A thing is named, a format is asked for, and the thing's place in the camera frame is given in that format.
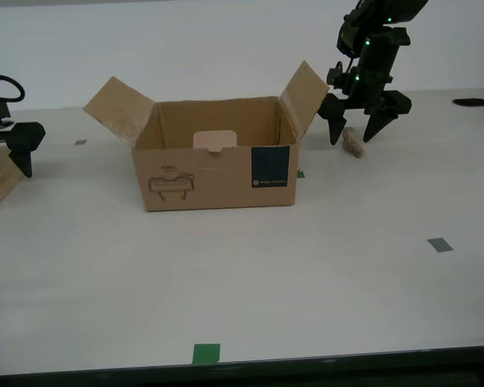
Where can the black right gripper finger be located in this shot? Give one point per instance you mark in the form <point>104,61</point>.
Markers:
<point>335,113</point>
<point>391,106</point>

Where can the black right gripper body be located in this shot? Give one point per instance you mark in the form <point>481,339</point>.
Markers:
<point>373,92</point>

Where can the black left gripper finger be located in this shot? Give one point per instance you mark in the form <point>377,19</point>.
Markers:
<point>24,139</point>

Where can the pinkish speckled rock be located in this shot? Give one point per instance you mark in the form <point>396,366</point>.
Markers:
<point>353,143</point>

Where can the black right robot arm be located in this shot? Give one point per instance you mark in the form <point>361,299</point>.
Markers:
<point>387,44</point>

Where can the open cardboard box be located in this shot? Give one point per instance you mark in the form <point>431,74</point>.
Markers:
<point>209,181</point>

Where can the grey tape square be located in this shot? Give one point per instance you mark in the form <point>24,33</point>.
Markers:
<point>80,142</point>
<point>439,244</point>

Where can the green tape piece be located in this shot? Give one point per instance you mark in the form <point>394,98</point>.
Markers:
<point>205,353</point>
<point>301,175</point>

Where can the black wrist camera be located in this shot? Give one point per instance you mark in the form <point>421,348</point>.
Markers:
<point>337,77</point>

